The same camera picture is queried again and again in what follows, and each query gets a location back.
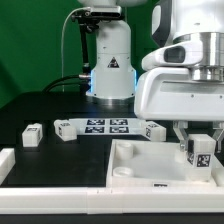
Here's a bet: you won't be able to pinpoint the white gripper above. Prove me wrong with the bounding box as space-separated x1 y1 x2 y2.
134 67 224 153

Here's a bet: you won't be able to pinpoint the white square tabletop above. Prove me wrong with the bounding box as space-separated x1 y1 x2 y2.
106 139 224 188

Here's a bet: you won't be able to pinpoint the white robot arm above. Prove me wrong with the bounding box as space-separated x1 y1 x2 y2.
78 0 224 144

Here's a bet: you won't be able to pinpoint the white U-shaped fence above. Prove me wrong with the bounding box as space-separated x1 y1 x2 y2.
0 148 224 214

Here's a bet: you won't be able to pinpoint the white marker base plate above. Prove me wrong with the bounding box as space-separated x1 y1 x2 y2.
70 118 141 135

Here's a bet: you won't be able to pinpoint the black base cables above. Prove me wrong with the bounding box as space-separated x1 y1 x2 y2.
42 74 92 93

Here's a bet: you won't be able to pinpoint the black camera stand pole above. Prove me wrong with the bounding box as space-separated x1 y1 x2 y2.
79 24 91 74

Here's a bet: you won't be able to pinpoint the black camera on mount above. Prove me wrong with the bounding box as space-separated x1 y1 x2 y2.
71 6 122 22

